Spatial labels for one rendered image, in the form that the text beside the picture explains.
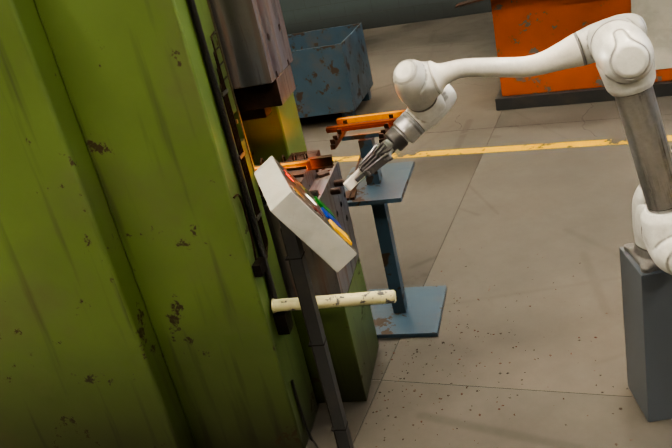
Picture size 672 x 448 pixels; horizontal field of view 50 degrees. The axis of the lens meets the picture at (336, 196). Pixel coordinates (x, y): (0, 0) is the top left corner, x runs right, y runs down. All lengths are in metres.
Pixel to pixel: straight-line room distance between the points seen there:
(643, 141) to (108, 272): 1.71
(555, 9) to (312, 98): 2.14
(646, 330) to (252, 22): 1.64
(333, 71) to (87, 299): 4.06
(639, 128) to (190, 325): 1.61
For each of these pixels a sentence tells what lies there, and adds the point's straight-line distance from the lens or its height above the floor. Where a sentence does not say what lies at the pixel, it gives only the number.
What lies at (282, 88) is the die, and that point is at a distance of 2.55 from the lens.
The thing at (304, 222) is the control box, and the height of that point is 1.10.
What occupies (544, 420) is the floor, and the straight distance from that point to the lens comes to 2.87.
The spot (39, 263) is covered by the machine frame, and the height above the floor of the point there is 0.97.
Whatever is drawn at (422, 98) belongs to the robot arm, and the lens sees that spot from 2.13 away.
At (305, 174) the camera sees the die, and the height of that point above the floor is 0.98.
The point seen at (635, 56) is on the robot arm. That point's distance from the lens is 2.02.
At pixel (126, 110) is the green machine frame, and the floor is 1.42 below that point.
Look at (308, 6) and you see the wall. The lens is 10.81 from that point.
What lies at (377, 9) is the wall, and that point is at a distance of 10.46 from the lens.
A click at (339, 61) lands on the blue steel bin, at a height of 0.57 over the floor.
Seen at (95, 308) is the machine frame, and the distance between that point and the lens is 2.65.
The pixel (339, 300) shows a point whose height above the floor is 0.63.
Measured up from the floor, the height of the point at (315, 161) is 1.01.
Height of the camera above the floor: 1.91
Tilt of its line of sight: 23 degrees down
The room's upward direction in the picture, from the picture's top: 13 degrees counter-clockwise
